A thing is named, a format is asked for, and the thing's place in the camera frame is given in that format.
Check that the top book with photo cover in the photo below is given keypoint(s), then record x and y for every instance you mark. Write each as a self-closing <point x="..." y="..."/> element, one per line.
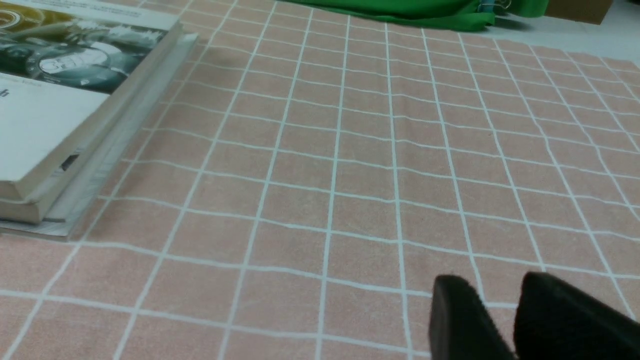
<point x="63" y="63"/>

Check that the brown cardboard box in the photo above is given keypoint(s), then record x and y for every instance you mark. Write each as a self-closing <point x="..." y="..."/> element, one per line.
<point x="583" y="11"/>

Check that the green cloth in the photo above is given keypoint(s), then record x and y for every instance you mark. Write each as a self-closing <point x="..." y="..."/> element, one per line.
<point x="453" y="15"/>

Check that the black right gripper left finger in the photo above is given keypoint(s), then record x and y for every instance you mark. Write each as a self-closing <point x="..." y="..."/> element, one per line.
<point x="460" y="326"/>

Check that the middle white book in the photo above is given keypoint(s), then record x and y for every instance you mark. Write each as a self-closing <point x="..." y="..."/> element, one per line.
<point x="37" y="210"/>

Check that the bottom thin white book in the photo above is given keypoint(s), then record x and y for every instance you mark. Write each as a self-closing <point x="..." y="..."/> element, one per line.
<point x="81" y="192"/>

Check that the pink grid-pattern tablecloth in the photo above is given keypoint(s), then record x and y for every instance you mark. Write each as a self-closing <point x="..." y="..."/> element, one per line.
<point x="308" y="174"/>

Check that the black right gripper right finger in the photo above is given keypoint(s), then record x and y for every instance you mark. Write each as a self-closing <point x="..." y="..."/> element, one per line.
<point x="556" y="321"/>

